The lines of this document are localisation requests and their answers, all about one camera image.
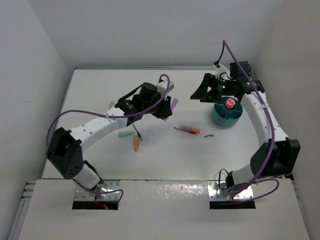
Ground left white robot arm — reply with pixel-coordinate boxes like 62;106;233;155
46;80;174;191

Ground red ballpoint pen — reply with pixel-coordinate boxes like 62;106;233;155
173;127;199;135

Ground metal base plate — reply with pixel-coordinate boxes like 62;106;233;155
74;180;123;202
207;180;254;203

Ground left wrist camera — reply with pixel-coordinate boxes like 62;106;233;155
155;80;174;96

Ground purple highlighter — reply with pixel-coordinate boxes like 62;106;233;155
162;98;179;122

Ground green highlighter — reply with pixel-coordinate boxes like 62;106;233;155
117;130;135;138

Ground blue ballpoint pen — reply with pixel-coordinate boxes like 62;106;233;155
132;123;143;141

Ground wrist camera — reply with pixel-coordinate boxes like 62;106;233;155
213;60;229;80
155;80;174;96

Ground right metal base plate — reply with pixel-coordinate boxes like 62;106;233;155
207;180;254;203

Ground teal round organizer container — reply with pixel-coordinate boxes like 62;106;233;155
211;96;243;128

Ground orange highlighter lower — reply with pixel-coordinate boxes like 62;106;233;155
133;135;140;152

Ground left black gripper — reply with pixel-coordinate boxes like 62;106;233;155
142;90;172;119

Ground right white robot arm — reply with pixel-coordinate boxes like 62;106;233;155
190;62;301;196

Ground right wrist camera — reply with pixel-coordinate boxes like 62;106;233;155
213;60;229;80

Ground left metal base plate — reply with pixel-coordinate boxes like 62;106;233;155
74;180;123;202

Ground pink capped glue bottle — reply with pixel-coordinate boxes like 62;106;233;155
224;98;236;110

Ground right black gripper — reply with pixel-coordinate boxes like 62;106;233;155
191;73;236;103

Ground grey orange highlighter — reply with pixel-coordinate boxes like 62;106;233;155
179;124;201;134

